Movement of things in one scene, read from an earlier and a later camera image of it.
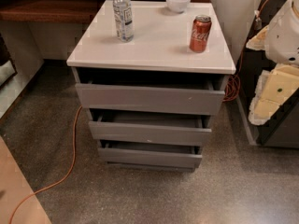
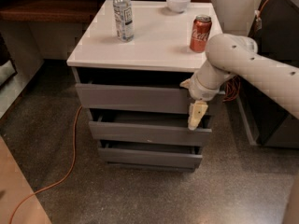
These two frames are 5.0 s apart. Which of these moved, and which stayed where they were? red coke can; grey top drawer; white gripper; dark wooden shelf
Moved: white gripper
Stayed: grey top drawer; red coke can; dark wooden shelf
